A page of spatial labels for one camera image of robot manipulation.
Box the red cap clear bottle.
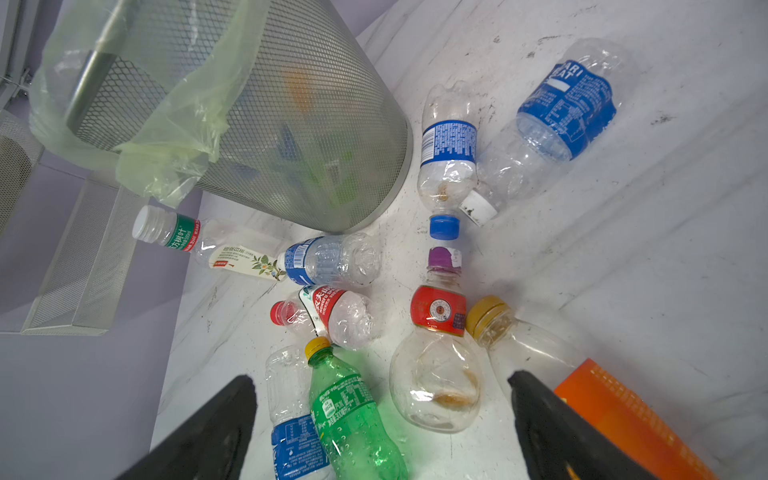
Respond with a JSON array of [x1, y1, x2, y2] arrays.
[[270, 285, 383, 350]]

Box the white two-tier mesh shelf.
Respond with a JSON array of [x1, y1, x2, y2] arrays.
[[1, 111, 147, 336]]

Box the clear bottle blue label white cap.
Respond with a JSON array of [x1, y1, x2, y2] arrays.
[[265, 345, 336, 480]]

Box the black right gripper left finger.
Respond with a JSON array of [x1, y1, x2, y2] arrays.
[[119, 375, 257, 479]]

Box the round clear bottle red label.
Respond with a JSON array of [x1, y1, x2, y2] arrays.
[[389, 246, 483, 434]]

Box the small clear bottle blue white label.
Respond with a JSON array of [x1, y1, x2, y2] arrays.
[[417, 81, 479, 241]]

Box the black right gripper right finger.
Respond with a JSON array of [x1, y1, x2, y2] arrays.
[[508, 370, 653, 479]]

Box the small crushed bottle blue label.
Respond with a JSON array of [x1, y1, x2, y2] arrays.
[[460, 38, 639, 226]]

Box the grey mesh waste bin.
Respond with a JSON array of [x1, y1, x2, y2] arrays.
[[62, 0, 415, 235]]

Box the orange NFC juice bottle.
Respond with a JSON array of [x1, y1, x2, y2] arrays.
[[466, 295, 716, 479]]

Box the clear bottle green neck label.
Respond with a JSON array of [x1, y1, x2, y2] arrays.
[[132, 205, 287, 282]]

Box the green soda bottle yellow cap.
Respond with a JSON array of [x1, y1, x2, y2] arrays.
[[305, 337, 409, 479]]

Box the small bottle blue label near bin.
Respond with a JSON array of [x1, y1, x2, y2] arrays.
[[277, 232, 383, 288]]

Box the green plastic bin liner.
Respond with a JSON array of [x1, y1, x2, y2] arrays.
[[29, 1, 270, 208]]

